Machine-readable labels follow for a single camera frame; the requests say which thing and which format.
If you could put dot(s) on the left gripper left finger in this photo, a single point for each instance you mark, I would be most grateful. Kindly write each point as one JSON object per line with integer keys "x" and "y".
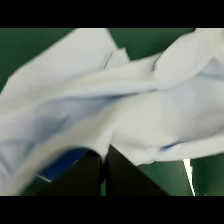
{"x": 83, "y": 180}

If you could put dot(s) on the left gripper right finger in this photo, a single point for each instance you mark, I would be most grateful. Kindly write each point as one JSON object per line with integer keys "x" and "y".
{"x": 128, "y": 180}

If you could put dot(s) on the white shirt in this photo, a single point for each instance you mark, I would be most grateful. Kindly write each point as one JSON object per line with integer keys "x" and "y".
{"x": 110, "y": 100}

